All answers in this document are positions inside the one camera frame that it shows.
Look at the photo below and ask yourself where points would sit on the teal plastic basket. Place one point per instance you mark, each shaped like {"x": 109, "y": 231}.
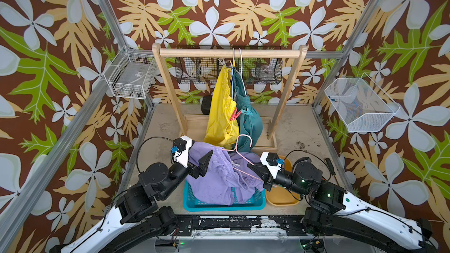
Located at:
{"x": 192, "y": 204}

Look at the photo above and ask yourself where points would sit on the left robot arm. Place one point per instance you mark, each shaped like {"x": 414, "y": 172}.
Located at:
{"x": 136, "y": 216}

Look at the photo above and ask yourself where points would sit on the white wire basket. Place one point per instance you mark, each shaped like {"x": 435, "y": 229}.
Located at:
{"x": 130, "y": 73}
{"x": 361, "y": 104}

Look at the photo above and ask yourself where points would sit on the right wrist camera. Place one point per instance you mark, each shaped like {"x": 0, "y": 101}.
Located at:
{"x": 273, "y": 163}

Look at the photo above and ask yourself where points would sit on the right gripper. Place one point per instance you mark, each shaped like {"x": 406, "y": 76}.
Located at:
{"x": 268, "y": 179}

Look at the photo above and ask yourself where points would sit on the yellow plastic tray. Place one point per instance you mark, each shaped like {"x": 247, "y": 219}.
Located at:
{"x": 280, "y": 196}

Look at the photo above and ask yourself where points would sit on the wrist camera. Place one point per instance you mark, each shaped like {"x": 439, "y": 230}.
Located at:
{"x": 273, "y": 163}
{"x": 180, "y": 150}

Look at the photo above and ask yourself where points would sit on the white wire hanger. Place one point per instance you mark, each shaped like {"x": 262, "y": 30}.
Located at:
{"x": 241, "y": 72}

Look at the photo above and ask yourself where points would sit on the yellow shorts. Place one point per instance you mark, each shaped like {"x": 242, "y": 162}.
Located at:
{"x": 221, "y": 131}

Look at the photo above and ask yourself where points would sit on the green shorts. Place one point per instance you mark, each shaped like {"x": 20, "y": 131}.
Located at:
{"x": 250, "y": 127}

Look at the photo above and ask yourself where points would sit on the black handled screwdriver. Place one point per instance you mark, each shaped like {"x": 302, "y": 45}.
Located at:
{"x": 330, "y": 166}

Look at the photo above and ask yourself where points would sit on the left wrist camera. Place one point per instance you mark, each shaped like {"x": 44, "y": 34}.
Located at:
{"x": 180, "y": 150}

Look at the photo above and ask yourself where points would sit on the black mounting rail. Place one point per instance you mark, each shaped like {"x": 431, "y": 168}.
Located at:
{"x": 186, "y": 225}

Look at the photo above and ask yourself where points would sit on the blue clothespin on green shorts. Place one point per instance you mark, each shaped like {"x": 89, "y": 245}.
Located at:
{"x": 247, "y": 111}

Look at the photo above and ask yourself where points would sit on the pink clothespin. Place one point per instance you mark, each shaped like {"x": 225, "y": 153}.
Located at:
{"x": 235, "y": 114}

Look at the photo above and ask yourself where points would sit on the wooden clothes rack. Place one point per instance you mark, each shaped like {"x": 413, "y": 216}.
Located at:
{"x": 194, "y": 125}

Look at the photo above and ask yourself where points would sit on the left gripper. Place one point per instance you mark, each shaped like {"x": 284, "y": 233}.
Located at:
{"x": 200, "y": 168}

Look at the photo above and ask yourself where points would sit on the black tool case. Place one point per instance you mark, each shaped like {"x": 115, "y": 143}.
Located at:
{"x": 206, "y": 103}

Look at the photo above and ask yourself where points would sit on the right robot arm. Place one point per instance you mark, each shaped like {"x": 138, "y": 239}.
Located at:
{"x": 334, "y": 211}

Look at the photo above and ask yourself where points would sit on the white wire basket left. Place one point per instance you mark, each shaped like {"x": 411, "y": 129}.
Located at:
{"x": 130, "y": 73}

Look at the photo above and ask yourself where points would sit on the white wire basket right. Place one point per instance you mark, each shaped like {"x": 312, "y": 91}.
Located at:
{"x": 361, "y": 104}

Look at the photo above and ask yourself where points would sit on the purple shorts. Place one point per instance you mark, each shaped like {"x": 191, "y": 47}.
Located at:
{"x": 225, "y": 171}

